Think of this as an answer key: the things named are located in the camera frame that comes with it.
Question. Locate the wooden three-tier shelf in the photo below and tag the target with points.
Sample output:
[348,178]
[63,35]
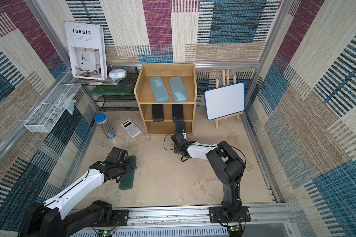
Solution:
[145,97]

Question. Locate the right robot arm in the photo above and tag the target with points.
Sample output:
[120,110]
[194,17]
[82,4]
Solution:
[228,167]

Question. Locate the white round device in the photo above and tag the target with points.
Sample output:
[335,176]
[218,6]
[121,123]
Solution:
[117,74]

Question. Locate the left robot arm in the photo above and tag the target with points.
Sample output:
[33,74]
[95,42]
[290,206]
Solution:
[52,218]

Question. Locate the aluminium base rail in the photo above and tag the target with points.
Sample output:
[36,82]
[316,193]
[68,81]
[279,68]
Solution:
[261,220]

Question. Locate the dark green pencil case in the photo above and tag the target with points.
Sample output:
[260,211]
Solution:
[180,127]
[127,181]

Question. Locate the blue-lidded pencil tube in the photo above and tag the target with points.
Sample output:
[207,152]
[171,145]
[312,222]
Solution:
[101,120]

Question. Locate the black wire rack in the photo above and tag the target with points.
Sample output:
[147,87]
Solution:
[115,98]

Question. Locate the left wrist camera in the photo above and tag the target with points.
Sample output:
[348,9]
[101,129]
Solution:
[117,155]

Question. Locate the white Inedia magazine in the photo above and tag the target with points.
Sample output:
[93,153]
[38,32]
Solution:
[86,50]

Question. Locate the black pencil case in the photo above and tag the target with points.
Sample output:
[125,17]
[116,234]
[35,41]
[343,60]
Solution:
[178,113]
[157,113]

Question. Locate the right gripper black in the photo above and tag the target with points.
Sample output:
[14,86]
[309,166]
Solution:
[178,140]

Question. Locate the white wire mesh basket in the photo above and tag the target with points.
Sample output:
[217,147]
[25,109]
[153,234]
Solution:
[58,100]

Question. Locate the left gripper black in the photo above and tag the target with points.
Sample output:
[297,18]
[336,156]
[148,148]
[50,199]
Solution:
[128,167]

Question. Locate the small whiteboard on easel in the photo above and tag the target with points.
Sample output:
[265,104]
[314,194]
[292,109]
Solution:
[226,100]

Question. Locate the green tray on rack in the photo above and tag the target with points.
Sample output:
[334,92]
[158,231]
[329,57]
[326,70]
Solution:
[112,91]

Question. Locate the light blue pencil case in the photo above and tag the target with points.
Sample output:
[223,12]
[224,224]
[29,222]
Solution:
[178,89]
[158,88]

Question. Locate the white calculator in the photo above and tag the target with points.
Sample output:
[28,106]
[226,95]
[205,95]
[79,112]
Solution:
[131,129]

